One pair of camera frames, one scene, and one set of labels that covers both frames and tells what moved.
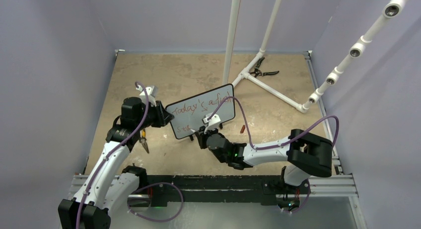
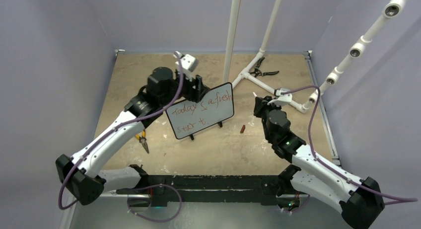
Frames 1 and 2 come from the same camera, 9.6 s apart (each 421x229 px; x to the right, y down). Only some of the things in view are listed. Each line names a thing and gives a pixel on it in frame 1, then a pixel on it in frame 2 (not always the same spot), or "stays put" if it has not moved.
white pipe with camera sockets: x=391 y=9 stays put
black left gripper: x=163 y=116 to x=196 y=94
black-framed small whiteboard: x=188 y=114 stays put
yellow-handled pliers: x=143 y=140 stays put
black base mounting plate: x=269 y=190 stays put
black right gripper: x=202 y=137 to x=261 y=104
